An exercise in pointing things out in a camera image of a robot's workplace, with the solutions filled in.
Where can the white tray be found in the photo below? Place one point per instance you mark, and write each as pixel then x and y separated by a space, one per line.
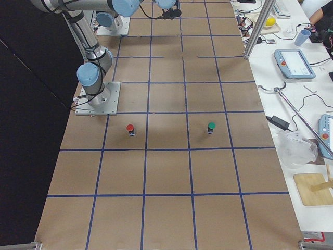
pixel 253 17

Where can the yellow lemon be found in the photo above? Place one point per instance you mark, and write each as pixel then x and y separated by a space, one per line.
pixel 270 22

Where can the metal cane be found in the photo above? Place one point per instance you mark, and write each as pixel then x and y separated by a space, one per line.
pixel 279 91

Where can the teach pendant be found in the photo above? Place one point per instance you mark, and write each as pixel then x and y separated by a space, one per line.
pixel 293 64
pixel 325 133

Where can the blue plastic cup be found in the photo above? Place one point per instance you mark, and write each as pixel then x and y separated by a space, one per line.
pixel 302 37

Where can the black power adapter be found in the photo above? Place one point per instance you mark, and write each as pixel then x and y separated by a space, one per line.
pixel 279 123

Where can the clear plastic bag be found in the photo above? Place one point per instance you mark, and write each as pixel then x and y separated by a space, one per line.
pixel 294 150

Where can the wooden board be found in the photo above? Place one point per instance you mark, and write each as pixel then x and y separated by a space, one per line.
pixel 313 189

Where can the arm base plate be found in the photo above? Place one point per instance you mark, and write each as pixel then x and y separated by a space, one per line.
pixel 113 27
pixel 104 103

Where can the aluminium frame post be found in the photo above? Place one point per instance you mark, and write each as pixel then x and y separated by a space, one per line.
pixel 259 24

